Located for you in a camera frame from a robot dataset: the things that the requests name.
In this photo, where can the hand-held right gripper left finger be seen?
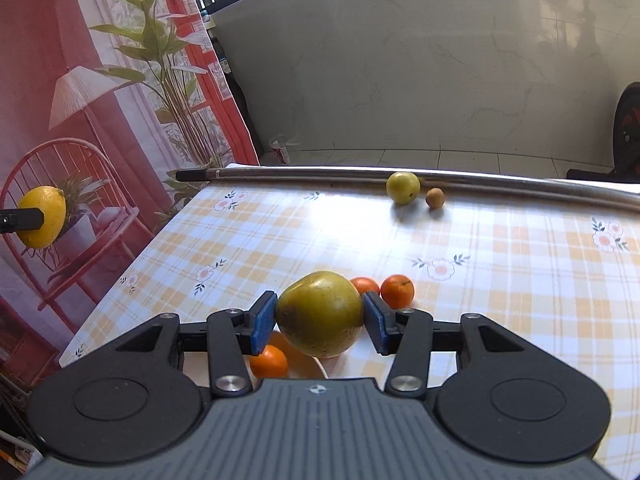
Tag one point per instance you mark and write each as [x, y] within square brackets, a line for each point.
[263, 322]

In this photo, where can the black exercise bike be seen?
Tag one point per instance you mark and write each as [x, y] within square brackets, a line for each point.
[627, 125]

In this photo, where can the orange tangerine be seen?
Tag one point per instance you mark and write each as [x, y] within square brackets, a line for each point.
[365, 285]
[397, 290]
[269, 361]

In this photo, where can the long metal pole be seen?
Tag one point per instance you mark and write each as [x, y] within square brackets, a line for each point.
[325, 172]

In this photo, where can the printed wall cloth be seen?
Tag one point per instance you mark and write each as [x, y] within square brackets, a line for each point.
[125, 110]

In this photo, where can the yellow lemon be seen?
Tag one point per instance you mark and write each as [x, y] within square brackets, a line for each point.
[50, 210]

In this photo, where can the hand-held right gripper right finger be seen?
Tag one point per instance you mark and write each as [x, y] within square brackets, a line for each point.
[377, 322]

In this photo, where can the checked floral tablecloth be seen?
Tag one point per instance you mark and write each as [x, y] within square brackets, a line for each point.
[500, 270]

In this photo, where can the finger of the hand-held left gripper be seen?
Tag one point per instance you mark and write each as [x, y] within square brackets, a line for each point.
[20, 220]

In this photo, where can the green round citrus fruit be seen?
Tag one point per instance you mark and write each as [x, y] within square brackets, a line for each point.
[320, 312]
[403, 187]

